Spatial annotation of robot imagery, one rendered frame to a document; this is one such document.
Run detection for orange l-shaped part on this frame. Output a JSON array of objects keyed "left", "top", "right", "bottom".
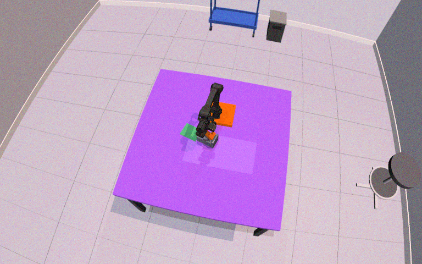
[{"left": 205, "top": 130, "right": 216, "bottom": 140}]

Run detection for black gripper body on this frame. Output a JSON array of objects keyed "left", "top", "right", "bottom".
[{"left": 196, "top": 116, "right": 214, "bottom": 138}]

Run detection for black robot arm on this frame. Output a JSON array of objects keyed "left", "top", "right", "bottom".
[{"left": 196, "top": 82, "right": 224, "bottom": 133}]

